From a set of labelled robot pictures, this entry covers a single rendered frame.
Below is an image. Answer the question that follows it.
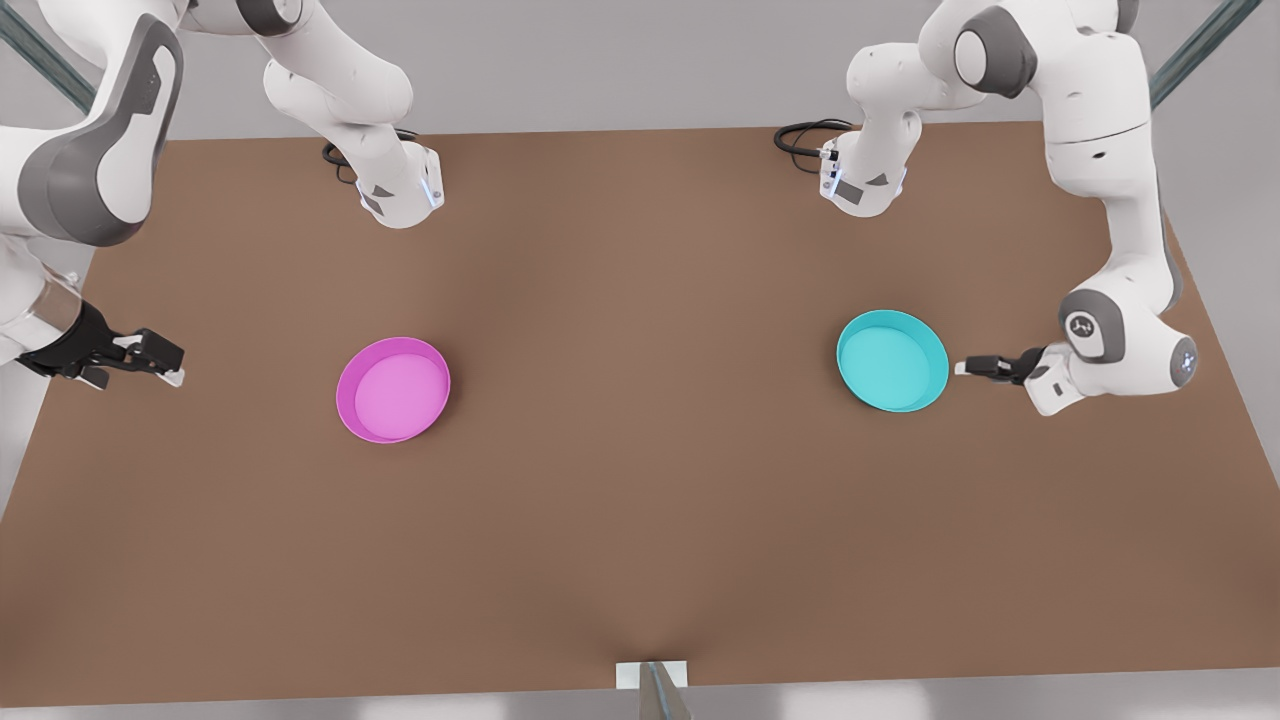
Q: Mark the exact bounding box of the blue plate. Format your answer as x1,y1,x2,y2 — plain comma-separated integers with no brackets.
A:
836,309,950,413

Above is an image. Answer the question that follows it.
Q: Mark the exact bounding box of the pink plate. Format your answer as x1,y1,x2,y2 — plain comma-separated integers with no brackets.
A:
336,337,452,444

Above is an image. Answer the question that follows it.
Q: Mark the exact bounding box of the black cable loop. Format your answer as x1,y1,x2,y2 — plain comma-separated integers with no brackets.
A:
321,128,421,187
773,118,857,177

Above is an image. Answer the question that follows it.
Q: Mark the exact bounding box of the silver frame post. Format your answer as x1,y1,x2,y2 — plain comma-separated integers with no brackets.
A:
614,660,692,720
0,8,98,113
1148,0,1264,109

